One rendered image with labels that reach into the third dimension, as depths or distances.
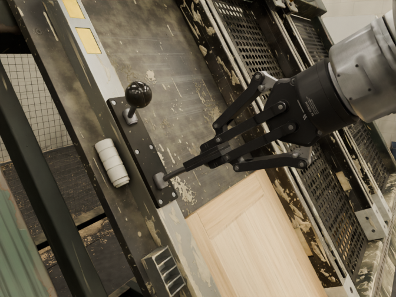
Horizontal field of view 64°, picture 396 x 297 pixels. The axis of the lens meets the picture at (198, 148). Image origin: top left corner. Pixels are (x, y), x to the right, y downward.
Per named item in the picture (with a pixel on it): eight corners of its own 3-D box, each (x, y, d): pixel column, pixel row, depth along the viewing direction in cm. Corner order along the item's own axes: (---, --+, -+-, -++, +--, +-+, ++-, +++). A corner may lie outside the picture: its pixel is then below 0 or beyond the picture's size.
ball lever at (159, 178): (154, 196, 52) (224, 163, 47) (144, 175, 52) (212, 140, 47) (164, 191, 55) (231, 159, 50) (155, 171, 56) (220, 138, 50)
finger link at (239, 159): (239, 147, 43) (248, 166, 43) (212, 159, 46) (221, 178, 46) (234, 149, 42) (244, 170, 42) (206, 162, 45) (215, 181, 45)
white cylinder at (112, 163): (91, 147, 52) (111, 190, 52) (99, 139, 50) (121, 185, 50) (105, 142, 54) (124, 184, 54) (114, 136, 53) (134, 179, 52)
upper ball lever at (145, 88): (123, 132, 54) (133, 106, 42) (114, 113, 54) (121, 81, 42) (143, 125, 56) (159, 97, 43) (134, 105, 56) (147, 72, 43)
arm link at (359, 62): (428, 107, 26) (355, 136, 30) (427, 96, 33) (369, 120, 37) (376, 9, 26) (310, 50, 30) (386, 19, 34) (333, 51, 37)
